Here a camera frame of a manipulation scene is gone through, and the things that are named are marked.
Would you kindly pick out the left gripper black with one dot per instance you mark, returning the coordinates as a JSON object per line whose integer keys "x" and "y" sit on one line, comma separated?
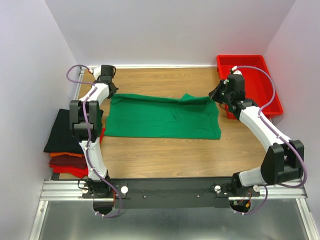
{"x": 113, "y": 92}

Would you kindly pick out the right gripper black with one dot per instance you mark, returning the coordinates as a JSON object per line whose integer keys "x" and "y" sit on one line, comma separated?
{"x": 214, "y": 93}

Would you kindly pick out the green t shirt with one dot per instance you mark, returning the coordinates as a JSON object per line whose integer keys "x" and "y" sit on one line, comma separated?
{"x": 143, "y": 116}

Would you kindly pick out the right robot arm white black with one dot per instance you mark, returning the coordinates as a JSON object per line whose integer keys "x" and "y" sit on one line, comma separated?
{"x": 284, "y": 157}

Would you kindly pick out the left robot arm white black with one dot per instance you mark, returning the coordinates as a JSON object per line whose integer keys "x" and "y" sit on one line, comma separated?
{"x": 85, "y": 124}

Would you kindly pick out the red plastic bin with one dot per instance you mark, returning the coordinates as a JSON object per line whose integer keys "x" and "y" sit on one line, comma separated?
{"x": 257, "y": 85}

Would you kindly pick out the black folded t shirt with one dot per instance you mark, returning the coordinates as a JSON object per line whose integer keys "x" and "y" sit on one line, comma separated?
{"x": 60, "y": 138}

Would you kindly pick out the maroon folded t shirt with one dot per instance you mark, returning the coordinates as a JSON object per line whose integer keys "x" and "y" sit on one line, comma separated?
{"x": 69, "y": 161}

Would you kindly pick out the red folded t shirt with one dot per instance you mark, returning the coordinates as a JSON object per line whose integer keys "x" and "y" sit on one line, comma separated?
{"x": 77, "y": 172}

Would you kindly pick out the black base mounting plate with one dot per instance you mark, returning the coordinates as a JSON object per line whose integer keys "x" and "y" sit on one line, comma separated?
{"x": 168, "y": 193}

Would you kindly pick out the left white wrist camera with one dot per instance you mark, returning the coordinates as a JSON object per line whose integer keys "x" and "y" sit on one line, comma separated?
{"x": 95, "y": 71}

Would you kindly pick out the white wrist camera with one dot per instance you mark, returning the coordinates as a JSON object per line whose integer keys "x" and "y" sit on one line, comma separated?
{"x": 95, "y": 71}
{"x": 235, "y": 71}

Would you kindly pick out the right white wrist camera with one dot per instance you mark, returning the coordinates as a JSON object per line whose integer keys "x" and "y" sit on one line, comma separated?
{"x": 235, "y": 71}

